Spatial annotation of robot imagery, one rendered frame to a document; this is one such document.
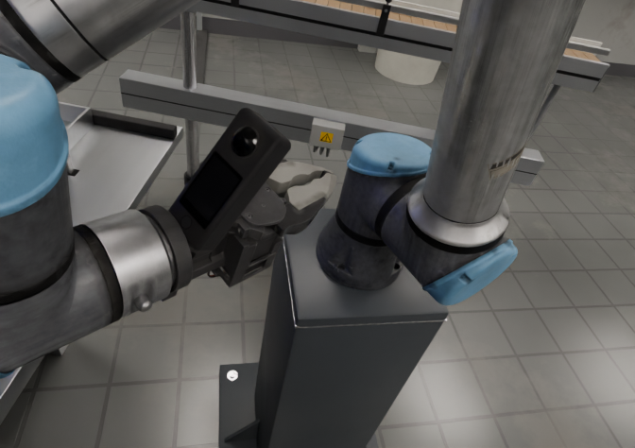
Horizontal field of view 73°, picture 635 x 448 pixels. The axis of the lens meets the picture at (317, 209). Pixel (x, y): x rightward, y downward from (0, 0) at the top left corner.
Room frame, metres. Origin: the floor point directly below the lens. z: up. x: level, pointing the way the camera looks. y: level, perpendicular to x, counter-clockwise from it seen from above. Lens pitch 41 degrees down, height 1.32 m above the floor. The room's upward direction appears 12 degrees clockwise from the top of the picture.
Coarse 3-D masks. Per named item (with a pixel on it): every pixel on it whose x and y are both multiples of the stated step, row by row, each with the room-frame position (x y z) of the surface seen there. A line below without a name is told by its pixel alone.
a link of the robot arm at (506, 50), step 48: (480, 0) 0.35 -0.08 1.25; (528, 0) 0.33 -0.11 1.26; (576, 0) 0.34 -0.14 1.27; (480, 48) 0.34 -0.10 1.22; (528, 48) 0.33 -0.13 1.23; (480, 96) 0.34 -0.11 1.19; (528, 96) 0.34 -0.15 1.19; (480, 144) 0.35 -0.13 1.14; (432, 192) 0.38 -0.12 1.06; (480, 192) 0.35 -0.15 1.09; (384, 240) 0.43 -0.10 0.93; (432, 240) 0.36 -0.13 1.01; (480, 240) 0.35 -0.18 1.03; (432, 288) 0.35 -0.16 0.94; (480, 288) 0.38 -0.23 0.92
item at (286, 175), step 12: (276, 168) 0.35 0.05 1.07; (288, 168) 0.35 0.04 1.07; (300, 168) 0.36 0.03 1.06; (312, 168) 0.37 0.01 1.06; (324, 168) 0.38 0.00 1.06; (276, 180) 0.33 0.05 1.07; (288, 180) 0.34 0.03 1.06; (300, 180) 0.35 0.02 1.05; (312, 180) 0.37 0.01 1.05; (276, 192) 0.33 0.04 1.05
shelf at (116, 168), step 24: (96, 144) 0.56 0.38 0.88; (120, 144) 0.57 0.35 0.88; (144, 144) 0.59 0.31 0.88; (168, 144) 0.60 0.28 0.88; (96, 168) 0.50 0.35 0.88; (120, 168) 0.51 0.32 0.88; (144, 168) 0.52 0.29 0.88; (72, 192) 0.44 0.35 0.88; (96, 192) 0.45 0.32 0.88; (120, 192) 0.46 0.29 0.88; (144, 192) 0.48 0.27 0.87; (72, 216) 0.39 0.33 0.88; (96, 216) 0.40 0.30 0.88; (0, 384) 0.16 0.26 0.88; (0, 408) 0.15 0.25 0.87
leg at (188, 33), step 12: (192, 12) 1.41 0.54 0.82; (180, 24) 1.41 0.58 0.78; (192, 24) 1.41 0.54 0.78; (192, 36) 1.41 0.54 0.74; (192, 48) 1.41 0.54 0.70; (192, 60) 1.41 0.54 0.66; (192, 72) 1.41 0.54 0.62; (192, 84) 1.41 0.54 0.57; (192, 120) 1.41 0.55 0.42; (192, 132) 1.40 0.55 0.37; (192, 144) 1.40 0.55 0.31; (192, 156) 1.40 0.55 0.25; (192, 168) 1.40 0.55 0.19
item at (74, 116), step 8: (64, 104) 0.60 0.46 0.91; (72, 104) 0.61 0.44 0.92; (64, 112) 0.60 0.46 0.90; (72, 112) 0.60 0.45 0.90; (80, 112) 0.60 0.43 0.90; (88, 112) 0.60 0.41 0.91; (64, 120) 0.60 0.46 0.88; (72, 120) 0.60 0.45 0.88; (80, 120) 0.57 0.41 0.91; (88, 120) 0.59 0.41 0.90; (72, 128) 0.55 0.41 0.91; (80, 128) 0.57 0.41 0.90; (88, 128) 0.59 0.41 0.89; (72, 136) 0.54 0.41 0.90; (80, 136) 0.56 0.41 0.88; (72, 144) 0.54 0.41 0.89
